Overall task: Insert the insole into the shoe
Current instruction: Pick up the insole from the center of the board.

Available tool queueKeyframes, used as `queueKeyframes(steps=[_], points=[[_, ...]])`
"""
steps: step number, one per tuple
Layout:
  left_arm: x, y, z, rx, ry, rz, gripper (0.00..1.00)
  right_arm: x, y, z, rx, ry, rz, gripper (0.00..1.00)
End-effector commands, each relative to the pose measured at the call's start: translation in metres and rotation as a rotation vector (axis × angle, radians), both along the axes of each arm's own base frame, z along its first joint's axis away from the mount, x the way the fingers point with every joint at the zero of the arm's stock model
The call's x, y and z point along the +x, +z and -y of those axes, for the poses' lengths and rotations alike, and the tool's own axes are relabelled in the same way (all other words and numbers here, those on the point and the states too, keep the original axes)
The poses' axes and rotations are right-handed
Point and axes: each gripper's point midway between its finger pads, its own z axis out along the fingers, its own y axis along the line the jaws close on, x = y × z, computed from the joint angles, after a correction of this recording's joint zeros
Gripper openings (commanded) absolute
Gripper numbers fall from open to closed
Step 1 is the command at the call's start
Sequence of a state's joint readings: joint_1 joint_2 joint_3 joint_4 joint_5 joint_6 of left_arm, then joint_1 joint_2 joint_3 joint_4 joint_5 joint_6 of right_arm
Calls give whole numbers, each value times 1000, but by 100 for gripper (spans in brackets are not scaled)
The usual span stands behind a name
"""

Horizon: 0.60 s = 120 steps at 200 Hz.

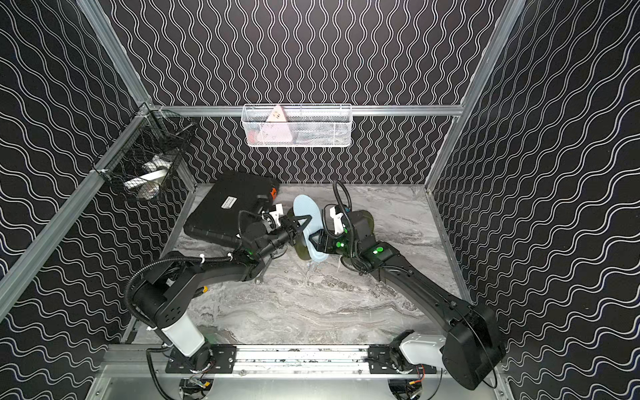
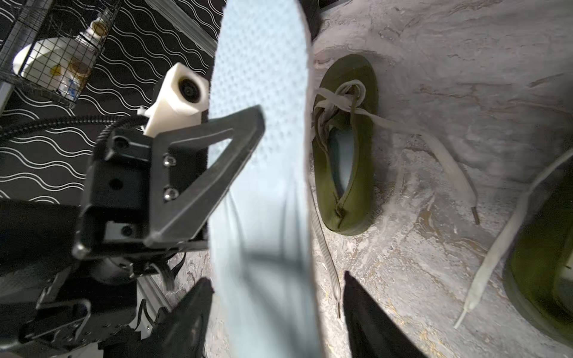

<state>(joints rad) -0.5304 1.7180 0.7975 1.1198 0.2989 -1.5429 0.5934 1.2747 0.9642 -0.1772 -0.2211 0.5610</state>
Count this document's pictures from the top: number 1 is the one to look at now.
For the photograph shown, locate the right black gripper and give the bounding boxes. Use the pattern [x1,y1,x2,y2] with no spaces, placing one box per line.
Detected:
[307,229,360,260]

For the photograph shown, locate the olive green shoe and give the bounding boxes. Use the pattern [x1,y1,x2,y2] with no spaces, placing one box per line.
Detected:
[351,210,375,237]
[293,232,311,262]

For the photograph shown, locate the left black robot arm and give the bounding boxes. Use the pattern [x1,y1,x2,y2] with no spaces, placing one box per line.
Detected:
[124,210,313,360]

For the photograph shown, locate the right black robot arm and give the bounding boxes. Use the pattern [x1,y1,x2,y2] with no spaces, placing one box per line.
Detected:
[308,211,506,390]

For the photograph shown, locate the silver wrench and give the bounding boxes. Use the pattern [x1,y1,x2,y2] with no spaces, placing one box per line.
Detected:
[255,269,267,285]

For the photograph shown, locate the black tool case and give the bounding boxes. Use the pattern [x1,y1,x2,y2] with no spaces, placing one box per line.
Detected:
[183,171,280,248]

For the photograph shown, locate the pink triangle card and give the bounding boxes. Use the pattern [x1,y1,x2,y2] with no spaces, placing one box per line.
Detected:
[254,104,293,146]

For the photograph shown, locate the white items in black basket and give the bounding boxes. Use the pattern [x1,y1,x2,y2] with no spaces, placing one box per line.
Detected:
[123,155,173,200]

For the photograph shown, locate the white wire basket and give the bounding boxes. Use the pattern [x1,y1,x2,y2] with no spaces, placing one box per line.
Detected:
[241,103,353,148]

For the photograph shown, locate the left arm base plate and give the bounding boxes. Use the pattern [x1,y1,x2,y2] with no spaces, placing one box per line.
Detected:
[165,343,238,374]

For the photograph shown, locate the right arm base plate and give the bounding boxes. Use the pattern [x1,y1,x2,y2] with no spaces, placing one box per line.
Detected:
[364,345,438,375]

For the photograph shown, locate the black wire basket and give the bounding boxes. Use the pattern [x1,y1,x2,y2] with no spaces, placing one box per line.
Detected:
[97,109,197,202]

